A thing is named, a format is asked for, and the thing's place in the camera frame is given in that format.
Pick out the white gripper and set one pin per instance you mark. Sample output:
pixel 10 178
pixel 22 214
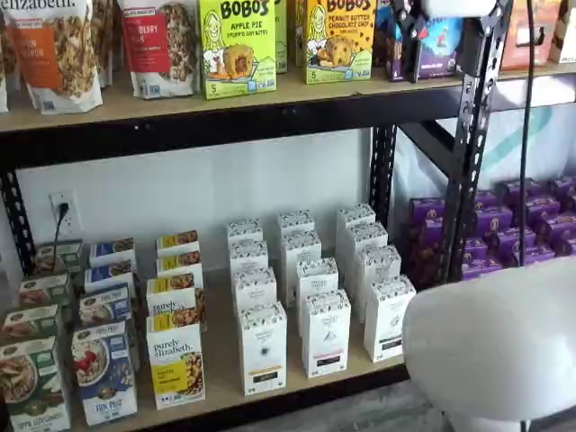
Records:
pixel 454 5

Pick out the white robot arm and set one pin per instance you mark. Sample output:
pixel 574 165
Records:
pixel 486 337

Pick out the blue purple Zbar box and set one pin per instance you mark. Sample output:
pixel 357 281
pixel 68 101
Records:
pixel 441 40

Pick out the orange brown snack box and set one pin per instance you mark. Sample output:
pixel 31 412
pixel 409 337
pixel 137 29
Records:
pixel 508 40

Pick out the white cardboard snack box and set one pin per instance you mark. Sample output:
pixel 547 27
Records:
pixel 567 31

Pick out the yellow Bobo's peanut butter box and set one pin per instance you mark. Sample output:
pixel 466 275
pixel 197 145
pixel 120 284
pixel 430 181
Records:
pixel 342 45
pixel 299 31

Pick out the green Bobo's apple pie box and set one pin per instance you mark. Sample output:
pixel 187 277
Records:
pixel 238 45
pixel 281 36

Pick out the wooden shelf board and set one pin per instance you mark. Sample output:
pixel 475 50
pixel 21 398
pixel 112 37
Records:
pixel 121 110
pixel 220 315

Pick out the white yellow granola box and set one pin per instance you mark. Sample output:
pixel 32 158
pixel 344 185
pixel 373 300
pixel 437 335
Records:
pixel 177 265
pixel 168 299
pixel 177 240
pixel 173 355

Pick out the blue flax oatmeal box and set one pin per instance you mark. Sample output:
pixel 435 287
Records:
pixel 110 249
pixel 103 306
pixel 103 373
pixel 108 274

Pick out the green oatmeal box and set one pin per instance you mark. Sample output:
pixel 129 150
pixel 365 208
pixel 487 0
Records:
pixel 31 387
pixel 42 292
pixel 72 258
pixel 29 324

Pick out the white teal plastic sheet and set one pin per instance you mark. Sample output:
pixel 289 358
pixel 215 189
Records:
pixel 504 135

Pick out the black metal shelving rack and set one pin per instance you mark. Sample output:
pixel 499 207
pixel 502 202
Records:
pixel 180 137

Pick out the red label granola pouch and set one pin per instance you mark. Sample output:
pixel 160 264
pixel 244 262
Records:
pixel 148 45

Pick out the orange label granola pouch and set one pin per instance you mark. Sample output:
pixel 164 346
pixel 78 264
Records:
pixel 45 54

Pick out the white wall outlet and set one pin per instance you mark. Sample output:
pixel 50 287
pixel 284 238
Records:
pixel 74 202

